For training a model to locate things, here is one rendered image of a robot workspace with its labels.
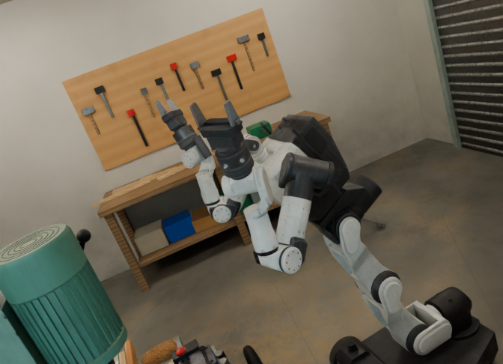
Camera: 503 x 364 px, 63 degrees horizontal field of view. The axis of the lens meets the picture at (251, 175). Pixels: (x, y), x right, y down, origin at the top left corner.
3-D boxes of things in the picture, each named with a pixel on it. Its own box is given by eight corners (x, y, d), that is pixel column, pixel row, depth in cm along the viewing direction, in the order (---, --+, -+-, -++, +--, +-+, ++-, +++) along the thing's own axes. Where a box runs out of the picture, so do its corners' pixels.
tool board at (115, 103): (291, 96, 426) (263, 7, 399) (105, 171, 400) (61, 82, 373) (290, 95, 430) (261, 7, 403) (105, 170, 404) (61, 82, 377)
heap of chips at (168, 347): (179, 352, 135) (176, 346, 134) (143, 373, 132) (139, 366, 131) (174, 338, 143) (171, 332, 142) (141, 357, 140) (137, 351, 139)
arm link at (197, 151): (188, 138, 175) (202, 161, 176) (170, 147, 168) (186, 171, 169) (203, 127, 168) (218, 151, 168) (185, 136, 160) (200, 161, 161)
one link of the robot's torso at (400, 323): (412, 321, 203) (369, 253, 186) (444, 344, 184) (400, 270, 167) (390, 343, 200) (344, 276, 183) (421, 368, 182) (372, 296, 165)
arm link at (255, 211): (228, 177, 113) (243, 222, 116) (260, 170, 111) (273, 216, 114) (234, 171, 119) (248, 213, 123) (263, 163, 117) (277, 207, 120)
